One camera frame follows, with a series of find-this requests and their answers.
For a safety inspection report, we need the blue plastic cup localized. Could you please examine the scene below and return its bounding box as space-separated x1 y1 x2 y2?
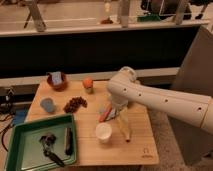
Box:
40 98 55 113

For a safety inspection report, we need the dark utensil in tray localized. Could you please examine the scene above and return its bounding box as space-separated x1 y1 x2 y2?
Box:
39 134 65 167

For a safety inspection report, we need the small glass under orange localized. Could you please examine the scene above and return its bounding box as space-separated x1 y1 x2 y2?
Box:
85 88 93 94

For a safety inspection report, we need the bunch of dark grapes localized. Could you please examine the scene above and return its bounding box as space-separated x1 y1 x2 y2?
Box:
63 97 87 113

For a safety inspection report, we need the grey blue cloth piece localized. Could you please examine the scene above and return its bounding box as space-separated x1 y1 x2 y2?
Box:
100 108 116 122

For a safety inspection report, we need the brown bowl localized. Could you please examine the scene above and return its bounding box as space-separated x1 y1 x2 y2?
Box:
47 71 67 91

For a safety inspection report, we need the black brush in tray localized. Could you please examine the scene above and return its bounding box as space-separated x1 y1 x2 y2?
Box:
64 127 73 155

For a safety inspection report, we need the orange fruit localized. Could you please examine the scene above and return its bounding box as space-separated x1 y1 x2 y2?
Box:
82 78 93 88

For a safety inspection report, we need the wooden board table top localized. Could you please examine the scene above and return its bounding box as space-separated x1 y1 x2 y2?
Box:
26 81 159 166

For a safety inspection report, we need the green plastic tray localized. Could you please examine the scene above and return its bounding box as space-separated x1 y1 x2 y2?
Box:
4 114 77 171

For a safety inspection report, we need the blue sponge in bowl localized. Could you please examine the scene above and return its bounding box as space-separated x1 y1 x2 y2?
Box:
51 71 62 85

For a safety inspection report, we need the orange red pepper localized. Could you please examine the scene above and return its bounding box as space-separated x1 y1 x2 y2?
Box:
99 104 112 122

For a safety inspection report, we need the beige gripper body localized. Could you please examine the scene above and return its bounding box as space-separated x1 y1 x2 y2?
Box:
116 108 130 130

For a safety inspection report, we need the white paper cup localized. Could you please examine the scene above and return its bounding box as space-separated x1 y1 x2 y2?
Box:
95 123 112 143

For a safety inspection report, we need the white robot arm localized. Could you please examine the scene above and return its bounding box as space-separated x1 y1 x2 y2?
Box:
107 66 213 134

